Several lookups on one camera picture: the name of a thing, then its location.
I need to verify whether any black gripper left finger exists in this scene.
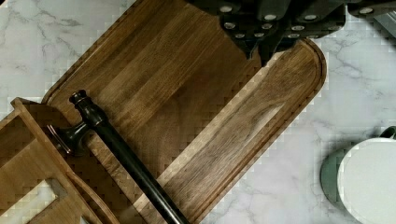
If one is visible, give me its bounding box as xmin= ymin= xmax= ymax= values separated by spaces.
xmin=218 ymin=0 xmax=291 ymax=60

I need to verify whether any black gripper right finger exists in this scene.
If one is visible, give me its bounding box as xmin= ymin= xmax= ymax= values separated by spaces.
xmin=260 ymin=0 xmax=346 ymax=66

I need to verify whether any wooden cutting board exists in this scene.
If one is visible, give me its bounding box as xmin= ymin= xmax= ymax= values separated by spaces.
xmin=44 ymin=0 xmax=326 ymax=224

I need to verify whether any green and white mug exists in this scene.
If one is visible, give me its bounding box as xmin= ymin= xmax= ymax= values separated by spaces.
xmin=320 ymin=126 xmax=396 ymax=224

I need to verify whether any wooden drawer box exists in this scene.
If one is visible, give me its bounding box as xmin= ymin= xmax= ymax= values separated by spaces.
xmin=1 ymin=97 xmax=120 ymax=224

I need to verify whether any black drawer handle bar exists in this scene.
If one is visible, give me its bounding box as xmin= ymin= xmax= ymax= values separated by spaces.
xmin=48 ymin=90 xmax=190 ymax=224

